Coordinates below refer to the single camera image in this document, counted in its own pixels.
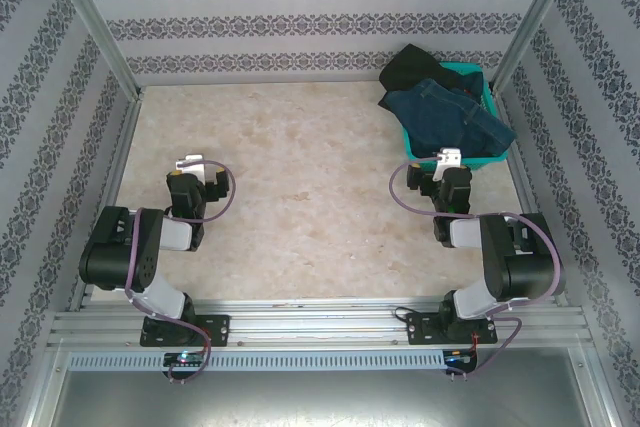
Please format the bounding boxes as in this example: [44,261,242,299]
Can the grey metal sheet panel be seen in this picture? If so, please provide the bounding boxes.
[19,344,621,427]

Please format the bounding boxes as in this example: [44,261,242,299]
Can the teal plastic basket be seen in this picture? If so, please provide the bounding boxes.
[402,62,511,170]

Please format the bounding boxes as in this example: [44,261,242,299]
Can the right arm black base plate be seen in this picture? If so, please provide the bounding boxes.
[407,310,499,347]

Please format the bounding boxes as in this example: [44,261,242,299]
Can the black skirt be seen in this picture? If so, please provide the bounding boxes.
[378,44,469,98]

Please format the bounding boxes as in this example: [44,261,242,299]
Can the aluminium frame post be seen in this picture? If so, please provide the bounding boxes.
[42,0,144,98]
[492,0,584,93]

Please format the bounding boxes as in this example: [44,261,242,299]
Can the aluminium table side rail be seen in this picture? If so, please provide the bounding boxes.
[492,89,571,308]
[67,89,144,313]

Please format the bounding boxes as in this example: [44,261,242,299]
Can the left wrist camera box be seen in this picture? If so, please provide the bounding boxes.
[174,153,220,184]

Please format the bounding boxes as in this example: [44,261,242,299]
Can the slotted grey cable duct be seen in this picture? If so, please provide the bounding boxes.
[67,350,447,373]

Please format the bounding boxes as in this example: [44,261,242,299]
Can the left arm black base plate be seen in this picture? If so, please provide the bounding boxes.
[139,314,231,348]

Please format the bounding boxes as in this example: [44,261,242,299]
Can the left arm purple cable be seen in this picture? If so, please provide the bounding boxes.
[123,159,237,383]

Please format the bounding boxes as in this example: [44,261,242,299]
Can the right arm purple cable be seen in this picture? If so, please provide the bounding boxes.
[389,156,564,381]

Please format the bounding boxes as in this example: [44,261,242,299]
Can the aluminium mounting rail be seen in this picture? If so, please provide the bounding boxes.
[47,299,594,348]

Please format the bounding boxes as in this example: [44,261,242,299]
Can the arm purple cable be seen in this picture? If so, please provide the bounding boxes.
[123,159,237,383]
[389,156,564,381]

